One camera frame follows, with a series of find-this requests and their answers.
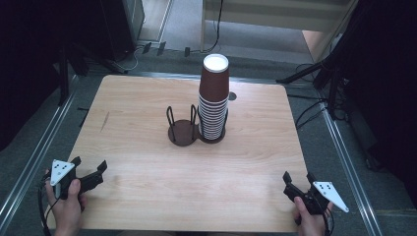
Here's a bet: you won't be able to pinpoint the black tripod stand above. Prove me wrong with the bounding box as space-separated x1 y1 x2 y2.
275 55 349 120

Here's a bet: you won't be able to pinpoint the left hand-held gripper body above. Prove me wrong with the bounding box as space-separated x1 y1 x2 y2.
49 158 84 201

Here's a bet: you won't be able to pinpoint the hand-held gripper cable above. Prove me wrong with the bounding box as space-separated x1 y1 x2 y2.
323 207 336 236
36 172 61 236

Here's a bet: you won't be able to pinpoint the white furniture frame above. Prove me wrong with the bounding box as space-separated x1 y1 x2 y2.
200 0 359 52

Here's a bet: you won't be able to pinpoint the black floor cables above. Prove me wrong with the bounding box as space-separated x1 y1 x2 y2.
287 93 329 130

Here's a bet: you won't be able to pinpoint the right hand-held gripper cable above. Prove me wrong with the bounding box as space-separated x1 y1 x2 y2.
323 207 336 236

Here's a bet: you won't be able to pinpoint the left hand-held gripper cable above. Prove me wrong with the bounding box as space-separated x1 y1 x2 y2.
36 172 61 236

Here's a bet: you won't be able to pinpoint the white-lined brown paper cup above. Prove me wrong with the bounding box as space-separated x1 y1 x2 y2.
199 53 230 103

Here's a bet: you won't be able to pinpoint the hanging black cable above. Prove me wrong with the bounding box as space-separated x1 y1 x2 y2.
190 0 225 54

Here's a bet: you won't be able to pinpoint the white floor cable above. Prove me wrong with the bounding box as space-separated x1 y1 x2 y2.
113 45 146 74

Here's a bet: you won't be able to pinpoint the person's left hand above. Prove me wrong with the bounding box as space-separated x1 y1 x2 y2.
44 178 88 236

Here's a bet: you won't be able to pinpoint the person's right hand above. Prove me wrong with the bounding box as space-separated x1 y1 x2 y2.
292 196 334 236

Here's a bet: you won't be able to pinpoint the dark double cup holder rack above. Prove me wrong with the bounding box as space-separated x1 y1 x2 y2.
165 104 229 148

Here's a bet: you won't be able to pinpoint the black metal stand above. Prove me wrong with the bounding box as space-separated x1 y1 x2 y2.
57 42 130 106

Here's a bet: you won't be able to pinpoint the black cabinet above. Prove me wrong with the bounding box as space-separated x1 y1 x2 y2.
99 0 146 62

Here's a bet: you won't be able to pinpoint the metal floor rail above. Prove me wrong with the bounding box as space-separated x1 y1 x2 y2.
319 101 386 236
0 75 81 227

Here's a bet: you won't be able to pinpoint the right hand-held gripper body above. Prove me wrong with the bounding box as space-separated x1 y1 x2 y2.
294 181 350 216

